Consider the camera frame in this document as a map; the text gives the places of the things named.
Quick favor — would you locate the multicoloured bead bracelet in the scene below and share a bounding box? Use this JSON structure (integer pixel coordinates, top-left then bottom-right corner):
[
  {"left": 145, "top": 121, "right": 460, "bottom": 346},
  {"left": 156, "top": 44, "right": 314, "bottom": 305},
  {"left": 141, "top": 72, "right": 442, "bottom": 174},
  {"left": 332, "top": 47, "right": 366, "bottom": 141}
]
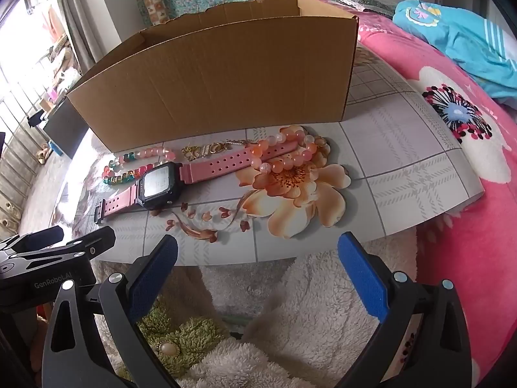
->
[{"left": 103, "top": 147, "right": 178, "bottom": 187}]

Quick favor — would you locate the grey green pillow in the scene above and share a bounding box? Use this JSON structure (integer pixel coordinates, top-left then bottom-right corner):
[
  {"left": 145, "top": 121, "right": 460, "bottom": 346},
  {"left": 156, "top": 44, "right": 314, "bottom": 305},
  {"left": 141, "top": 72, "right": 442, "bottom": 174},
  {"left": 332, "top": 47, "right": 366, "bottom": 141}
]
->
[{"left": 325, "top": 0, "right": 398, "bottom": 15}]

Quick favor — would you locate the orange bead bracelet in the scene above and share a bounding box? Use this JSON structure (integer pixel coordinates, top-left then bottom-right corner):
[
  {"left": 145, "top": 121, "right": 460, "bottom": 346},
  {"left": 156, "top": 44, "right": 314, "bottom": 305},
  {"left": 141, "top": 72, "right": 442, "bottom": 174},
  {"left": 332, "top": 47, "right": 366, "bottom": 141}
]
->
[{"left": 252, "top": 125, "right": 330, "bottom": 176}]

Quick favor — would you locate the blue cartoon print quilt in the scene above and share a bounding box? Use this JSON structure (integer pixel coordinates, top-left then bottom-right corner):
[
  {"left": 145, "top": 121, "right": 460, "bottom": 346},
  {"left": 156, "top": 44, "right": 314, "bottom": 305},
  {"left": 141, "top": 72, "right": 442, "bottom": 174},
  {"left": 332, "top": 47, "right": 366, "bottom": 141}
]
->
[{"left": 394, "top": 0, "right": 517, "bottom": 110}]

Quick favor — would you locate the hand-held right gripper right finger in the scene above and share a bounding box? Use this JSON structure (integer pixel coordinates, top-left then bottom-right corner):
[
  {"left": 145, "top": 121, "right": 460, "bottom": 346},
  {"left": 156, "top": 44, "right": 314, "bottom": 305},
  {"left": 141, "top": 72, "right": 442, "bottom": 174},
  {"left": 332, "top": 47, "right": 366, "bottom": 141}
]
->
[{"left": 337, "top": 231, "right": 473, "bottom": 388}]

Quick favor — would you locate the grey curtain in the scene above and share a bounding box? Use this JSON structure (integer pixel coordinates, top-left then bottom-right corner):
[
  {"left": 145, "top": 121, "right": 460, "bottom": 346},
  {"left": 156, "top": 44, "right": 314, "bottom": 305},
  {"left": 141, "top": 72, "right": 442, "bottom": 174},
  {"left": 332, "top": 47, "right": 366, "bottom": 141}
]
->
[{"left": 52, "top": 0, "right": 110, "bottom": 77}]

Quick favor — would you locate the green fluffy bow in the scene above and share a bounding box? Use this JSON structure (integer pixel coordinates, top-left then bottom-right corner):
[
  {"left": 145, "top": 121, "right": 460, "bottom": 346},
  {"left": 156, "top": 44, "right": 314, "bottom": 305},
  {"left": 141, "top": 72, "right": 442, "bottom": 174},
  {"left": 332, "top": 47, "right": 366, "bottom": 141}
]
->
[{"left": 135, "top": 295, "right": 231, "bottom": 376}]

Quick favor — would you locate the checkered patterned box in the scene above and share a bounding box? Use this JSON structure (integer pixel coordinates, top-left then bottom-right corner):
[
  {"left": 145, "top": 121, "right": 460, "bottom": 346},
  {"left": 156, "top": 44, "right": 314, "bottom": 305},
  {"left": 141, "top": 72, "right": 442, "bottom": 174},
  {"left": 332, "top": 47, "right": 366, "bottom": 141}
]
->
[{"left": 143, "top": 0, "right": 170, "bottom": 27}]

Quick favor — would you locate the pink strap digital watch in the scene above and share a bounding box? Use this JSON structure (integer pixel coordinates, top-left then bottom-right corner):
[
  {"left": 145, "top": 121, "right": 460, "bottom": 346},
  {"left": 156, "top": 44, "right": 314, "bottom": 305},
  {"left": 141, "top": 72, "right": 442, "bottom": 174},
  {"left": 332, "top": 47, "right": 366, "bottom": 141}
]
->
[{"left": 95, "top": 141, "right": 297, "bottom": 225}]

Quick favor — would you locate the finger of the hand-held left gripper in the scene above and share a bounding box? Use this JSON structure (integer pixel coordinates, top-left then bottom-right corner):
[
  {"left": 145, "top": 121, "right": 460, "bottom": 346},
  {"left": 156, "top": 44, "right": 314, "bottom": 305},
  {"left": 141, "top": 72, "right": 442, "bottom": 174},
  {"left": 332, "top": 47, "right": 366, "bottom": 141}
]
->
[
  {"left": 0, "top": 226, "right": 65, "bottom": 253},
  {"left": 18, "top": 226, "right": 116, "bottom": 260}
]

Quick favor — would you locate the dark grey board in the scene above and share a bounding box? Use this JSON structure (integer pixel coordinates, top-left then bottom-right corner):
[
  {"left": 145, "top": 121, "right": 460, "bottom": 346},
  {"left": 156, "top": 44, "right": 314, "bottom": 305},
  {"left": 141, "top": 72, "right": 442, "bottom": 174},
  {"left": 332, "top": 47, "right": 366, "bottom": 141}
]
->
[{"left": 42, "top": 97, "right": 90, "bottom": 158}]

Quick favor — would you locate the cardboard box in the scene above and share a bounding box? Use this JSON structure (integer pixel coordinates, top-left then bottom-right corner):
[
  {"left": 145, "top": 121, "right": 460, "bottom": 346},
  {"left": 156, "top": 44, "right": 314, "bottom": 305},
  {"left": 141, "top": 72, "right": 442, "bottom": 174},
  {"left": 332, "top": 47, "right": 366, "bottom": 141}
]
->
[{"left": 66, "top": 0, "right": 359, "bottom": 150}]

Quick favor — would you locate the pink floral blanket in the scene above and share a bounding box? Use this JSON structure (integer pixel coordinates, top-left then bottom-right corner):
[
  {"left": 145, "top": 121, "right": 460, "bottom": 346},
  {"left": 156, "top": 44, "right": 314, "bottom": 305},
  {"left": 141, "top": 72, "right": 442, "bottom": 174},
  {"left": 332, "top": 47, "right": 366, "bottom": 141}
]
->
[{"left": 355, "top": 8, "right": 517, "bottom": 388}]

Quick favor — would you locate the gold chain bracelet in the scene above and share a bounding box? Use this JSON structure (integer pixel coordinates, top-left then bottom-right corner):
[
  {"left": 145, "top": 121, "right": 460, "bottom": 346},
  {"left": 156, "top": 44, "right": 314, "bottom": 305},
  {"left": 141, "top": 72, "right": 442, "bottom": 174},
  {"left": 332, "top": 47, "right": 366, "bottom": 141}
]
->
[{"left": 182, "top": 141, "right": 227, "bottom": 161}]

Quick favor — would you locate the white fluffy robe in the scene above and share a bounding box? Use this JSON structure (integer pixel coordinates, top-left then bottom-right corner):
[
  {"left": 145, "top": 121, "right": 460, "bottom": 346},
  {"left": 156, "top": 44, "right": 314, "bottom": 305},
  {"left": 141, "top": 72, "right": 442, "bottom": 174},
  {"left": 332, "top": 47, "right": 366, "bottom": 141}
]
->
[{"left": 93, "top": 230, "right": 417, "bottom": 388}]

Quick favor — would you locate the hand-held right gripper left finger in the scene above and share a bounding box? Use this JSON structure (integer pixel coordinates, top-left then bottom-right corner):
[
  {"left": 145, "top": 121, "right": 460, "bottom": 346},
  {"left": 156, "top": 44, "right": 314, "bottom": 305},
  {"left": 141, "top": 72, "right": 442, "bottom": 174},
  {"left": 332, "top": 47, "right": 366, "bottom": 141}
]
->
[{"left": 41, "top": 234, "right": 179, "bottom": 388}]

